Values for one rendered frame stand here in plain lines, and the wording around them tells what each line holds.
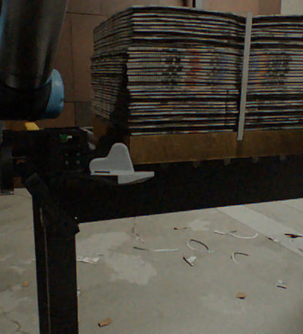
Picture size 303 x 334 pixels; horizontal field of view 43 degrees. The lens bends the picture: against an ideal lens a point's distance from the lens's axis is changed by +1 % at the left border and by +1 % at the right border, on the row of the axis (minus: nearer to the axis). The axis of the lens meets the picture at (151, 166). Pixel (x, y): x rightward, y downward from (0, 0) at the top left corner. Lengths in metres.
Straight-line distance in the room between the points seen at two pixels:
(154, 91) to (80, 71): 3.30
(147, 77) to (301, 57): 0.27
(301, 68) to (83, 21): 3.33
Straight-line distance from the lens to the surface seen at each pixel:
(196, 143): 0.61
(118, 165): 0.55
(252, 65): 0.66
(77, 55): 3.87
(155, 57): 0.58
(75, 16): 3.91
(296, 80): 0.70
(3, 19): 0.47
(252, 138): 0.66
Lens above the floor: 0.91
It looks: 11 degrees down
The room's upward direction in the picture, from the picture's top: straight up
